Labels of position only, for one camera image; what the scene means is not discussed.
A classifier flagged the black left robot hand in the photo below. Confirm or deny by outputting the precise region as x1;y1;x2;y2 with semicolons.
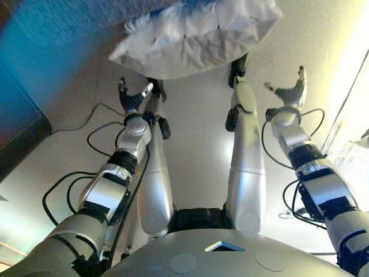
117;77;155;114

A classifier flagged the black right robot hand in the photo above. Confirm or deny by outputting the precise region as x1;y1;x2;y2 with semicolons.
263;65;308;108

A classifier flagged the white square ruffled cushion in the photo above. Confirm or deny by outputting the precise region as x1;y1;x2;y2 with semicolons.
108;0;284;80

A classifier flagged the silver left robot leg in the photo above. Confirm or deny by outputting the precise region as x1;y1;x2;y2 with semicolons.
136;77;175;239

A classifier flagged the grey fabric tub armchair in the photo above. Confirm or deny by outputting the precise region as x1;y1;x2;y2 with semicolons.
17;0;162;31

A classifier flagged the dark glossy mirrored panel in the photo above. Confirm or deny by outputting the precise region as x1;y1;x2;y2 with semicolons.
0;65;53;181

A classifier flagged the grey robot torso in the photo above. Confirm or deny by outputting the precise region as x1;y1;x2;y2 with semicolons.
100;207;356;277

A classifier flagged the thin black floor cable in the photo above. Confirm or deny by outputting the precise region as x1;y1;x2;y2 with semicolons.
51;102;127;137

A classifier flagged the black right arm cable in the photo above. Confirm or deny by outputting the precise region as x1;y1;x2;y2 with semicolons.
260;107;328;230

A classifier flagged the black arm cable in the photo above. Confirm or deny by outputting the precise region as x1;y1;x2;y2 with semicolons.
260;107;328;230
42;114;151;262

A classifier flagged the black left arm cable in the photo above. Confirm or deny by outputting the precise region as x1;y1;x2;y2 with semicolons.
42;114;151;262

